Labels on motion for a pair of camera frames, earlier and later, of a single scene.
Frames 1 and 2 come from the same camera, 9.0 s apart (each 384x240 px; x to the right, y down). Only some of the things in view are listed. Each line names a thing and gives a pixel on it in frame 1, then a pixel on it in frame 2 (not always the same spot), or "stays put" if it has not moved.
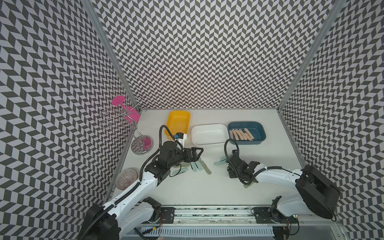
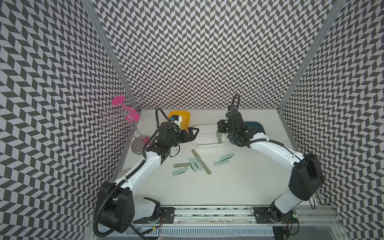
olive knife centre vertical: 206,168 stays put
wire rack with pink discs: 127,112 stays put
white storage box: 210,134 stays put
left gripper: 193,157 → 191,136
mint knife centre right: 199,166 stays put
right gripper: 231,173 → 221,121
